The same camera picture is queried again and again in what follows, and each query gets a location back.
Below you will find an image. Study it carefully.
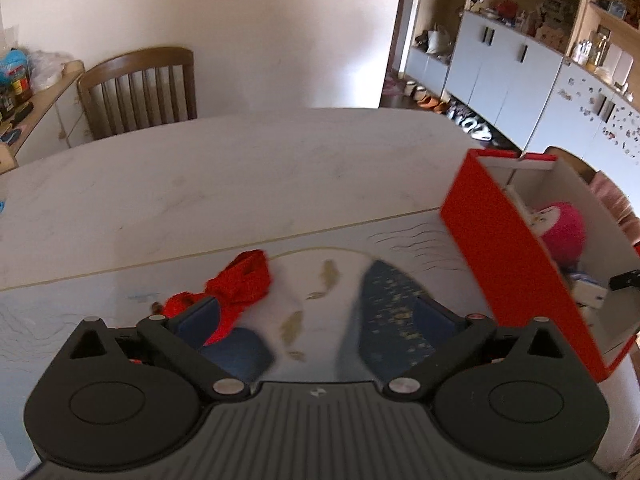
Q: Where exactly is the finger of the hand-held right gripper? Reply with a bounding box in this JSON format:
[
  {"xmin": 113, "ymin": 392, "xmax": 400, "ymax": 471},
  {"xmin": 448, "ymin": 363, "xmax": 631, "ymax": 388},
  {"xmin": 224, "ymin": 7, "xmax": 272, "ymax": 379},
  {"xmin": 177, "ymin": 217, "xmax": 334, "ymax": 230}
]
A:
[{"xmin": 609, "ymin": 269, "xmax": 640, "ymax": 291}]

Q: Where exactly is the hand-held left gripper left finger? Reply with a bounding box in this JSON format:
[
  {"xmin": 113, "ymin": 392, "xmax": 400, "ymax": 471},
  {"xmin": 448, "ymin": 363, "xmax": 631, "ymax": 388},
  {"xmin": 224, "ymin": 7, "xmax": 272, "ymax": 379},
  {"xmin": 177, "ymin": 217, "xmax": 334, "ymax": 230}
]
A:
[{"xmin": 66, "ymin": 296, "xmax": 251, "ymax": 404}]

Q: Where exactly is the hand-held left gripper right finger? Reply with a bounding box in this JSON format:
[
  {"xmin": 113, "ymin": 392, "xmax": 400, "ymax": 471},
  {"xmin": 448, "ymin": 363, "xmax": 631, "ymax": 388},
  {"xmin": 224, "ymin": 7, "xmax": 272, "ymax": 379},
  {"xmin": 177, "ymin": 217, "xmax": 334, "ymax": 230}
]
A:
[{"xmin": 382, "ymin": 296, "xmax": 569, "ymax": 404}]

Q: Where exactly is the blue and white tissue packet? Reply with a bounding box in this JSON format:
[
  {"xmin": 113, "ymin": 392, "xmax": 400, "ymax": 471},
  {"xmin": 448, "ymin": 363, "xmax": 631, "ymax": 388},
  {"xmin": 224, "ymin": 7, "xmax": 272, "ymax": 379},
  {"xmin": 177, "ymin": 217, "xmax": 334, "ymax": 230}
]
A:
[{"xmin": 570, "ymin": 272, "xmax": 609, "ymax": 311}]

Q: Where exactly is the small red fabric pouch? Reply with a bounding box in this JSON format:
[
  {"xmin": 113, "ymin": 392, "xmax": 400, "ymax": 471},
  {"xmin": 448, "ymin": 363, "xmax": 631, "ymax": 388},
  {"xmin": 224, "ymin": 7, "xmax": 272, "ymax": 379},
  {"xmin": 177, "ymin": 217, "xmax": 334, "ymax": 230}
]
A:
[{"xmin": 159, "ymin": 249, "xmax": 273, "ymax": 347}]

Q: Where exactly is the pink plush strawberry toy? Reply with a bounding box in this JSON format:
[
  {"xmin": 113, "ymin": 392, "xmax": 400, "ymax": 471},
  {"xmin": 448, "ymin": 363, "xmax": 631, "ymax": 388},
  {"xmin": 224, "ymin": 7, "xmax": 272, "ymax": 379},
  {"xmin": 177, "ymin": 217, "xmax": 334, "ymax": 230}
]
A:
[{"xmin": 537, "ymin": 202, "xmax": 587, "ymax": 266}]

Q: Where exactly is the red and white cardboard box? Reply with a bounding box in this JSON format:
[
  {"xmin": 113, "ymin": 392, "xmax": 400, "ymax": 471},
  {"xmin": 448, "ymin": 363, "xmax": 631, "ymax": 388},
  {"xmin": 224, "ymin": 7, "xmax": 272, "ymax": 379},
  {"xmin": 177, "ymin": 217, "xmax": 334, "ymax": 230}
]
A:
[{"xmin": 440, "ymin": 149, "xmax": 640, "ymax": 381}]

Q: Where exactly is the blue printed table mat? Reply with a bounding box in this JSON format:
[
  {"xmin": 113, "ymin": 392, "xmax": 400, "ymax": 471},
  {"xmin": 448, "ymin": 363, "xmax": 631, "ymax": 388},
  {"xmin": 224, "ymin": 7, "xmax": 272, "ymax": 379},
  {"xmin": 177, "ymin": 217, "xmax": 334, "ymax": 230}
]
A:
[{"xmin": 0, "ymin": 205, "xmax": 483, "ymax": 392}]

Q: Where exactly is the pink fringed scarf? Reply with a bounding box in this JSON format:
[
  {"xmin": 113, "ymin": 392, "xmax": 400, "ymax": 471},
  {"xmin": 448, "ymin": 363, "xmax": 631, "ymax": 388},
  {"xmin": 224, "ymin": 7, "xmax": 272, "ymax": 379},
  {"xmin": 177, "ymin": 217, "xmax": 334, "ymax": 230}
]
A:
[{"xmin": 590, "ymin": 172, "xmax": 640, "ymax": 242}]

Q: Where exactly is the row of shoes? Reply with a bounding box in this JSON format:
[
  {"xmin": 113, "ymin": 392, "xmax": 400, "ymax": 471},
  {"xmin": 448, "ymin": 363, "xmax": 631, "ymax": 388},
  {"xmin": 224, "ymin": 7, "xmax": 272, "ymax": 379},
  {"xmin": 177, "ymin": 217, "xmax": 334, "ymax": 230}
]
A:
[{"xmin": 405, "ymin": 82, "xmax": 493, "ymax": 142}]

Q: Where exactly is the dark wooden slatted chair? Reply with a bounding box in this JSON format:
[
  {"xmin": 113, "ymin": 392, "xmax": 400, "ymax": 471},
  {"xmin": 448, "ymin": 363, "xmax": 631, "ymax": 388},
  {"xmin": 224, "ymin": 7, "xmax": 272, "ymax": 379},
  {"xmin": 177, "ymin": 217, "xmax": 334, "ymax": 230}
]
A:
[{"xmin": 77, "ymin": 47, "xmax": 197, "ymax": 141}]

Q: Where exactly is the white and wood cabinet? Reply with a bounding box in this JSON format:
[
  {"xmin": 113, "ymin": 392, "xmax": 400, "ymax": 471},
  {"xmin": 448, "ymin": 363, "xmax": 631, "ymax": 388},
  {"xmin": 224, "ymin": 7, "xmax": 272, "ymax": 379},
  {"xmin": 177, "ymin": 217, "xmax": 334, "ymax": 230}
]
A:
[{"xmin": 400, "ymin": 0, "xmax": 640, "ymax": 171}]

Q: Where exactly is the white and wood sideboard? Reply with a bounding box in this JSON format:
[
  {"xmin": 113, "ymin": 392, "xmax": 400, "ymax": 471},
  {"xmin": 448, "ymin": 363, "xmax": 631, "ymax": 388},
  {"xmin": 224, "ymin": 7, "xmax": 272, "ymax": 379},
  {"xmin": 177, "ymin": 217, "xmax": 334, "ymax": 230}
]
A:
[{"xmin": 0, "ymin": 60, "xmax": 93, "ymax": 170}]

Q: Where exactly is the white tote bag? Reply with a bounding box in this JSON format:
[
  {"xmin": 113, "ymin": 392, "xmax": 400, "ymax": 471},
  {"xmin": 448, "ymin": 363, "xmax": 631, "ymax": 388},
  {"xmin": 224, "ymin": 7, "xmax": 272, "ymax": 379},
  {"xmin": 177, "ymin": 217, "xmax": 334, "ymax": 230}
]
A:
[{"xmin": 427, "ymin": 24, "xmax": 453, "ymax": 56}]

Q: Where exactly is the dark sauce bottle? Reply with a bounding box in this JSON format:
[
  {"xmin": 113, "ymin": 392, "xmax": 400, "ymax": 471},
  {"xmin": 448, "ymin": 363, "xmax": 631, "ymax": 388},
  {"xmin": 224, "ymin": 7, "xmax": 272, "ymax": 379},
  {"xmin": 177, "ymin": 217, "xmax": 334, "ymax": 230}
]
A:
[{"xmin": 7, "ymin": 77, "xmax": 33, "ymax": 107}]

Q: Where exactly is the clear plastic bag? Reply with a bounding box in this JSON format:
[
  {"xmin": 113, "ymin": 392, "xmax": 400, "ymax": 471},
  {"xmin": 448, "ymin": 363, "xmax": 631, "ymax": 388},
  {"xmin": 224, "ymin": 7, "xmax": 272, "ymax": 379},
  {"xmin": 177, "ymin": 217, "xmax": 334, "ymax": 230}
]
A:
[{"xmin": 29, "ymin": 51, "xmax": 68, "ymax": 91}]

